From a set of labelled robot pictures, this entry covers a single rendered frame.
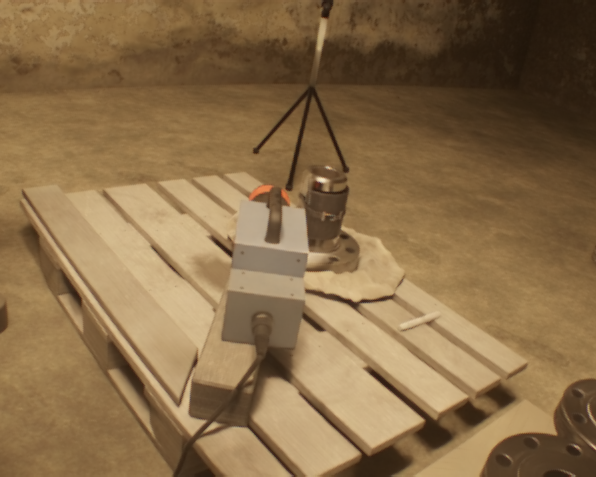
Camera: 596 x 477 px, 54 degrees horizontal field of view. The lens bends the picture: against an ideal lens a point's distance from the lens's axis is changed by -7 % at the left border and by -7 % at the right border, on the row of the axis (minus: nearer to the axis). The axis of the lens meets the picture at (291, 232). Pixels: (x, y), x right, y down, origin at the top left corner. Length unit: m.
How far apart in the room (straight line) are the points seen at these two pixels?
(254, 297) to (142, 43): 2.83
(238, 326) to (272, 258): 0.14
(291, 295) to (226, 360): 0.16
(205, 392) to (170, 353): 0.18
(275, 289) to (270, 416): 0.23
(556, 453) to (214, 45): 3.39
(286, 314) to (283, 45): 3.35
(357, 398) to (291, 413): 0.15
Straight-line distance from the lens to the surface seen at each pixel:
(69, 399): 1.36
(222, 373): 1.08
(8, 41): 3.51
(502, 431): 1.50
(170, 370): 1.18
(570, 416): 1.21
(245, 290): 1.10
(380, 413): 1.21
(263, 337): 1.06
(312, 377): 1.25
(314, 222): 1.56
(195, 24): 3.92
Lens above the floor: 0.91
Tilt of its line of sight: 25 degrees down
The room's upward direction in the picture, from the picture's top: 10 degrees clockwise
